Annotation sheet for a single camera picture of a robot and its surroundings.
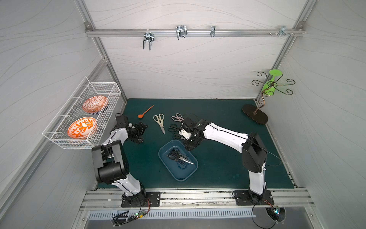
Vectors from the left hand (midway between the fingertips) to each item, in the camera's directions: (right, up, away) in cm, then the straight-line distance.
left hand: (147, 130), depth 92 cm
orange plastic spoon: (-9, +9, +17) cm, 21 cm away
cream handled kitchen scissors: (+5, +6, +15) cm, 17 cm away
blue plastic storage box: (+17, -21, -8) cm, 28 cm away
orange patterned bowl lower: (-22, +5, -29) cm, 36 cm away
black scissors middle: (+17, 0, +9) cm, 19 cm away
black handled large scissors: (+25, -17, -6) cm, 31 cm away
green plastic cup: (+77, +27, -5) cm, 82 cm away
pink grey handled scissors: (+20, +8, +16) cm, 27 cm away
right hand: (+27, -9, -7) cm, 29 cm away
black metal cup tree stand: (+79, +12, +18) cm, 82 cm away
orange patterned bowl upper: (-22, +16, -19) cm, 33 cm away
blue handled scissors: (+24, -20, -8) cm, 32 cm away
